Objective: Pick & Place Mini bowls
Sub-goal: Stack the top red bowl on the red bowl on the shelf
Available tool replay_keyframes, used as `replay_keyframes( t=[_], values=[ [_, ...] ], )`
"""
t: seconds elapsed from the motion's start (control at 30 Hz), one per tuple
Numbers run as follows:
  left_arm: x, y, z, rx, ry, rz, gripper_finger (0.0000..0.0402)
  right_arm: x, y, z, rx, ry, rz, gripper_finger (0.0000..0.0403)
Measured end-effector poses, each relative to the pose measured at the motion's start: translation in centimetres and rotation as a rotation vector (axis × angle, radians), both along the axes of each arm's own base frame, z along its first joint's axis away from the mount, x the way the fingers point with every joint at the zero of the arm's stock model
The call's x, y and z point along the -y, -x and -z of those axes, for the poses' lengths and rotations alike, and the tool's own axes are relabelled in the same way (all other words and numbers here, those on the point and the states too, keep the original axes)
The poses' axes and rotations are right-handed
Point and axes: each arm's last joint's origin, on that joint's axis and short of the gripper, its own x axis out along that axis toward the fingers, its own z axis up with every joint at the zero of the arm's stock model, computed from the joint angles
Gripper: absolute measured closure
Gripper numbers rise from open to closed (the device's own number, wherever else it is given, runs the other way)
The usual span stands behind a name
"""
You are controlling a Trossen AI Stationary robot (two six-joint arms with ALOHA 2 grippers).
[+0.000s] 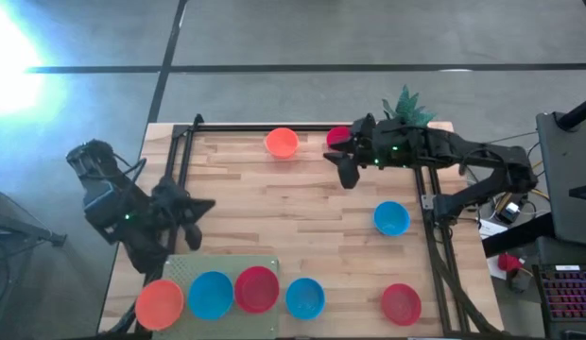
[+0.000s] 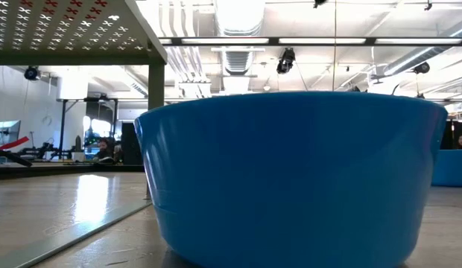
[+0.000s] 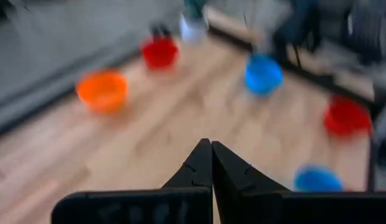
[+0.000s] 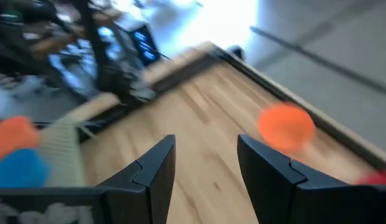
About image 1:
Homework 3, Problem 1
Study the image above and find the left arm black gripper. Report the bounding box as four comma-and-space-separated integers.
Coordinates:
155, 175, 216, 251

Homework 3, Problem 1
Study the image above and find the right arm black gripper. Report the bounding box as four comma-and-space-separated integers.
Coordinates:
323, 111, 384, 190

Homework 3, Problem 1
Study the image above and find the small red plastic bowl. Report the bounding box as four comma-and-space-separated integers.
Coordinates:
233, 265, 281, 315
380, 282, 422, 327
325, 126, 353, 150

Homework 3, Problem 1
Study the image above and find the small orange plastic bowl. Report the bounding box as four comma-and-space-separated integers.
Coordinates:
134, 278, 185, 332
264, 127, 301, 160

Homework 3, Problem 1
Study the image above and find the small blue plastic bowl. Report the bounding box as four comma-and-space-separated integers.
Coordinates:
372, 200, 411, 237
186, 270, 235, 321
284, 277, 326, 321

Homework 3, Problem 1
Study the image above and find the green plant in white pot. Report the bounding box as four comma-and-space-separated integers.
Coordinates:
380, 84, 437, 129

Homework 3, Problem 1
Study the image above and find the dark metal stand base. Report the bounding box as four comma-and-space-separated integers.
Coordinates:
0, 187, 68, 249

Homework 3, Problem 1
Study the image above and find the white paper sheet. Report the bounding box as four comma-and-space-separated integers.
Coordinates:
476, 219, 509, 242

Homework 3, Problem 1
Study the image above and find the small black white device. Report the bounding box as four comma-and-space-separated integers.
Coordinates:
495, 200, 522, 224

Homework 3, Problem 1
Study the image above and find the black metal bar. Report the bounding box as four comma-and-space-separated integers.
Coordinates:
481, 212, 557, 259

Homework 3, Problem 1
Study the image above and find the small red object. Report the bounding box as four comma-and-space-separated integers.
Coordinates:
496, 252, 524, 274

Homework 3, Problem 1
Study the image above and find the small dark grey device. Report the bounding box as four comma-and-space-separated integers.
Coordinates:
505, 271, 533, 295

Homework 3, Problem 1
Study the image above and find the black pole stand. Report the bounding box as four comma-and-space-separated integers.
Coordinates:
556, 93, 586, 132

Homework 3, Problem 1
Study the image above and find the backlit computer keyboard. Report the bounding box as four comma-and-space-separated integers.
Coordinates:
533, 263, 586, 325

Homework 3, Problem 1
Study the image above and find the black aluminium frame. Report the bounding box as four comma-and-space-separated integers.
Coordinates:
131, 112, 507, 339

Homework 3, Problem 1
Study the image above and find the thin white cable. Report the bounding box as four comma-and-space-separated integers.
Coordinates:
486, 130, 540, 144

